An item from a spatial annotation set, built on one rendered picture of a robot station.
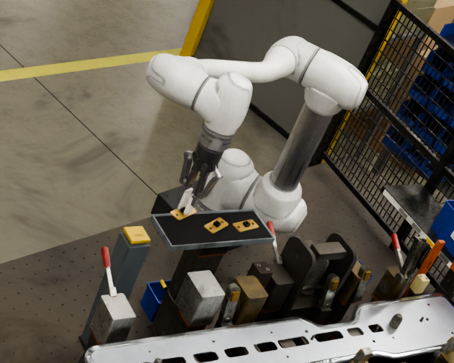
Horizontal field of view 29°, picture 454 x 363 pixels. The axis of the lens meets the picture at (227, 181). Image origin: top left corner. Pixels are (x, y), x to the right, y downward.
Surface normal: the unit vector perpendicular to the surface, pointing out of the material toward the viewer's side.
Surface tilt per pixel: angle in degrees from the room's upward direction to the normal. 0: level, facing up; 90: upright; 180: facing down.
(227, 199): 99
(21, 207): 0
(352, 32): 90
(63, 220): 0
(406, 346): 0
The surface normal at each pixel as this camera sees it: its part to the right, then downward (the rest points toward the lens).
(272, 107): -0.66, 0.20
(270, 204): -0.43, 0.51
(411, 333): 0.34, -0.78
